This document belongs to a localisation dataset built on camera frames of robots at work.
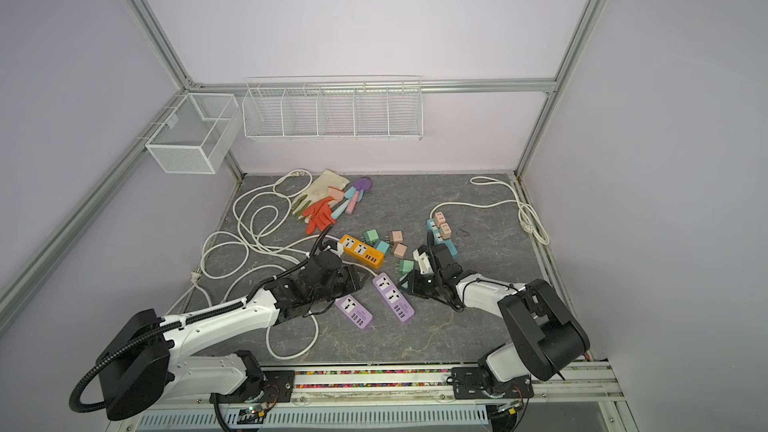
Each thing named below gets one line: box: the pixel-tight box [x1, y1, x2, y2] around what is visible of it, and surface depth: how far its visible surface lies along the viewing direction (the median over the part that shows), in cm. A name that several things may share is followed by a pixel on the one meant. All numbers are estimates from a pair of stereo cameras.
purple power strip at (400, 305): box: [372, 272, 415, 322], surface depth 88 cm
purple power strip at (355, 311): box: [334, 294, 374, 329], surface depth 84 cm
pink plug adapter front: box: [393, 243, 408, 258], surface depth 98 cm
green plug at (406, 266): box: [398, 259, 415, 275], surface depth 95 cm
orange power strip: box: [340, 234, 385, 269], surface depth 97 cm
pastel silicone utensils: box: [332, 176, 373, 220], surface depth 114 cm
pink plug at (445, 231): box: [440, 222, 452, 240], surface depth 98 cm
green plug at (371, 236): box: [364, 229, 379, 245], surface depth 101 cm
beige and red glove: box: [292, 169, 350, 235], surface depth 114 cm
